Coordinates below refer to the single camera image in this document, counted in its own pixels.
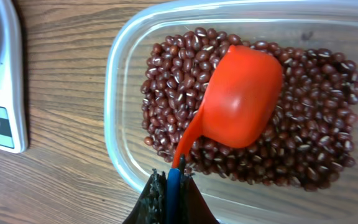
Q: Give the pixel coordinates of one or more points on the red measuring scoop blue handle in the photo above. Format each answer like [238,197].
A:
[237,104]

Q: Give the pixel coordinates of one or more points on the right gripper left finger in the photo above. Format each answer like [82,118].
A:
[150,206]

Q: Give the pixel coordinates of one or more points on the white digital kitchen scale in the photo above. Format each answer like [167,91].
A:
[13,129]

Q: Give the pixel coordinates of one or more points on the red adzuki beans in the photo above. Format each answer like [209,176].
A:
[307,142]

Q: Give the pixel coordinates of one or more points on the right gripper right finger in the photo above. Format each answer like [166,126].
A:
[192,208]

